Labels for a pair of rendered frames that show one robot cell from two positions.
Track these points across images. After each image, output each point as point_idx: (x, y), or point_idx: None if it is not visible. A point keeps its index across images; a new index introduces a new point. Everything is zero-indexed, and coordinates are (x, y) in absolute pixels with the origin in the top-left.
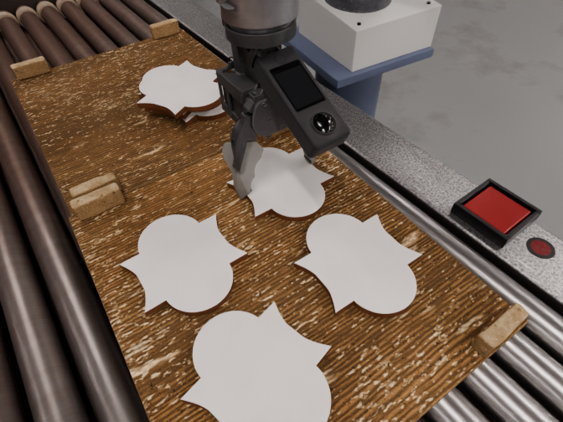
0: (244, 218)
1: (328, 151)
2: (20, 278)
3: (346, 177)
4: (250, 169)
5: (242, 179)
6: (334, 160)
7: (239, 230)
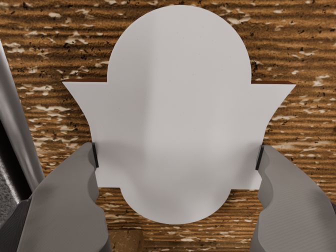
0: (296, 102)
1: (38, 158)
2: None
3: (36, 68)
4: (287, 191)
5: (305, 176)
6: (37, 127)
7: (330, 79)
